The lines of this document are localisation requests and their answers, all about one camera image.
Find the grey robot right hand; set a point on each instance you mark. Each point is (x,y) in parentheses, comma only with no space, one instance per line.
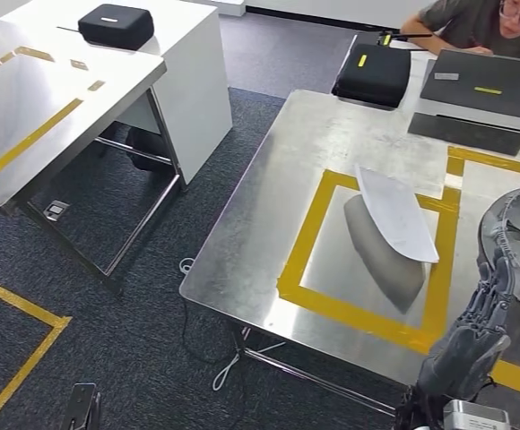
(462,362)

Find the white plastic body panel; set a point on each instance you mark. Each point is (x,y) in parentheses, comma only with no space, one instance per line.
(394,213)

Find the steel workbench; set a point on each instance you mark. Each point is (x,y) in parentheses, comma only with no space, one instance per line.
(264,208)

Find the dark grey flat pad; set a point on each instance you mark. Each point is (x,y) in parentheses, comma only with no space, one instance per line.
(466,133)

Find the black laptop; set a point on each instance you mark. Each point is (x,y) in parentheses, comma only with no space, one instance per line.
(488,83)

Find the black case yellow sticker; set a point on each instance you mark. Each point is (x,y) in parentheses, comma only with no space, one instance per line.
(372,77)

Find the person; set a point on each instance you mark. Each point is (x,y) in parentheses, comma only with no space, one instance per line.
(466,24)

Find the white cabinet desk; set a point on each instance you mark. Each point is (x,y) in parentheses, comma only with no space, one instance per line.
(197,107)

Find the black bag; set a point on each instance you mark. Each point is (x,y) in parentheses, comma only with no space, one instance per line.
(147,148)

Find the short yellow tape piece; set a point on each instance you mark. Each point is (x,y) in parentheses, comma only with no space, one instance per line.
(79,64)
(96,85)

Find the metal floor socket plate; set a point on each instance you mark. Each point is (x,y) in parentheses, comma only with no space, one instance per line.
(56,210)

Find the plain black case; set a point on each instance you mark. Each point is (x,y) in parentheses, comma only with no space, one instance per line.
(116,30)

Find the yellow floor tape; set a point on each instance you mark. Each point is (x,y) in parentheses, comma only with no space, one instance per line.
(22,369)

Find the steel table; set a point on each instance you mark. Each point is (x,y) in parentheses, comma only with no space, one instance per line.
(40,118)

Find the long yellow tape strip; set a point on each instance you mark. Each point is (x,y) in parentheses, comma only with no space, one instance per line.
(36,53)
(26,139)

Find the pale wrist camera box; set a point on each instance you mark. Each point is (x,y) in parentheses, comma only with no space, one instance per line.
(471,415)

